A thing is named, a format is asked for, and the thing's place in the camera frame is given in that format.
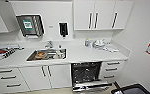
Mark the stainless steel dishwasher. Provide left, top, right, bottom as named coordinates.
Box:
left=70, top=60, right=114, bottom=93

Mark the small white bottle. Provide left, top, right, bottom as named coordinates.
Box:
left=89, top=40, right=94, bottom=48

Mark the white cup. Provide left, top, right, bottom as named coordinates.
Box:
left=56, top=50, right=64, bottom=58

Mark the black soap dispenser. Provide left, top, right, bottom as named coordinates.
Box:
left=58, top=21, right=69, bottom=38

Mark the stack of white plates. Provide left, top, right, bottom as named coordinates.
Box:
left=93, top=38, right=107, bottom=49

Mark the chrome faucet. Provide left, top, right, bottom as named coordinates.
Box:
left=44, top=40, right=55, bottom=50

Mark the orange bowl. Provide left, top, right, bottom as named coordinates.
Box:
left=35, top=51, right=46, bottom=58

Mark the white drawer unit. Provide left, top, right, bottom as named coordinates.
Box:
left=0, top=67, right=30, bottom=94
left=100, top=59, right=126, bottom=83

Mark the white sink base cabinet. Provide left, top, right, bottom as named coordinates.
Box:
left=19, top=63, right=73, bottom=92

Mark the steel kitchen sink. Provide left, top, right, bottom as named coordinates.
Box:
left=25, top=48, right=68, bottom=63

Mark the steel paper towel dispenser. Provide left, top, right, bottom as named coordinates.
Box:
left=15, top=13, right=45, bottom=39

